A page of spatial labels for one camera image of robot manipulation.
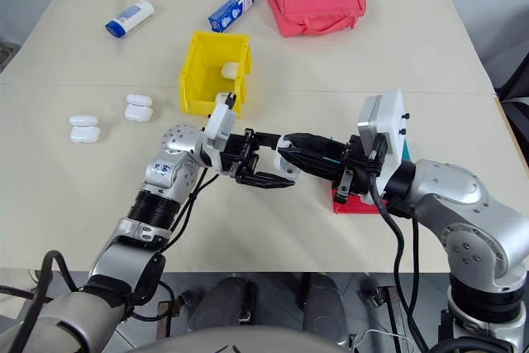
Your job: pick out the gray object at table side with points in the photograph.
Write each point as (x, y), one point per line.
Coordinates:
(7, 57)

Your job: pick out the dark rounded robot leg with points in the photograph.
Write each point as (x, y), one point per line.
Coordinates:
(324, 307)
(223, 303)

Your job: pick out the yellow plastic bin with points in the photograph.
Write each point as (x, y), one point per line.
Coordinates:
(198, 59)

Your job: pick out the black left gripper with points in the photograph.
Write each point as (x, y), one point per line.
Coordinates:
(237, 150)

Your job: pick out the dark chair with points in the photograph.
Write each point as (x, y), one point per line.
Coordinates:
(516, 92)

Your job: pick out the blue and white carton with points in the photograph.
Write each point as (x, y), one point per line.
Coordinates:
(230, 10)

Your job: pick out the gray robot torso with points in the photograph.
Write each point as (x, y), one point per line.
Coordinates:
(244, 340)

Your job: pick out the white earbud case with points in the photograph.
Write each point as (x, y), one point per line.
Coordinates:
(287, 168)
(221, 98)
(230, 70)
(84, 130)
(138, 108)

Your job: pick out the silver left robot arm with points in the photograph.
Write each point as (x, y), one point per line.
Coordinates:
(165, 171)

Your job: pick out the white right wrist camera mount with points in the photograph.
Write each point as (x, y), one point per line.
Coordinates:
(390, 121)

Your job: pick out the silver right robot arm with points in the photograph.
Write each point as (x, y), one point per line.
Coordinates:
(454, 187)

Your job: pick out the red and teal box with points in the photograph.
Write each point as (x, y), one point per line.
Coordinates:
(353, 206)

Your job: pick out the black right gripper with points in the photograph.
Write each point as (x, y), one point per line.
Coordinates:
(355, 163)

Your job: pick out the white bottle with blue cap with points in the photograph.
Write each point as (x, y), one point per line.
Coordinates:
(129, 18)

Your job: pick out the pink fabric bag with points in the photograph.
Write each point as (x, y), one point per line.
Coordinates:
(316, 1)

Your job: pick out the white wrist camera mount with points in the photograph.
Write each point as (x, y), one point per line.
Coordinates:
(390, 121)
(219, 121)

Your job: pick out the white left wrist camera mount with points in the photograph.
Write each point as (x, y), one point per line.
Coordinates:
(219, 121)

